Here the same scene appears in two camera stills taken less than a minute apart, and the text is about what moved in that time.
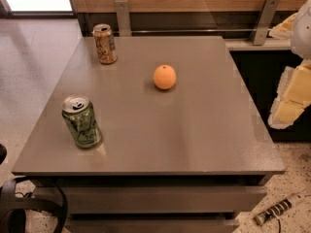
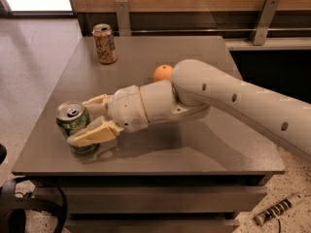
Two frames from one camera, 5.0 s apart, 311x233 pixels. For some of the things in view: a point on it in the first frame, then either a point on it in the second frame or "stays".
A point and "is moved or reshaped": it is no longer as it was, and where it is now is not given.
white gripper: (302, 33) → (125, 109)
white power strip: (279, 208) stays
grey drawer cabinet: (188, 159) stays
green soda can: (79, 113) is moved or reshaped
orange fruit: (164, 77) stays
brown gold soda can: (105, 44) stays
